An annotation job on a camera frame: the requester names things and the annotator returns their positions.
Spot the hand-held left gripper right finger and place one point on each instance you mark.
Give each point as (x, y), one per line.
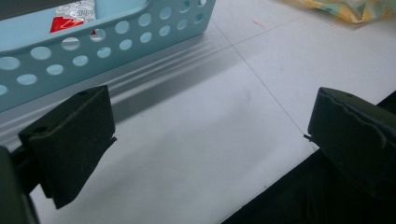
(351, 137)

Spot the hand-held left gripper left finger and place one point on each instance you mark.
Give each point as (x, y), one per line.
(71, 140)

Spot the clear-wrapped snack with red label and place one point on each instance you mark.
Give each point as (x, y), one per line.
(67, 24)

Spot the yellow patterned cloth bag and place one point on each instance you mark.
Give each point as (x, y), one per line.
(358, 11)

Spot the light blue perforated plastic basket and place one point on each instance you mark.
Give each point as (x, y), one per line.
(174, 39)

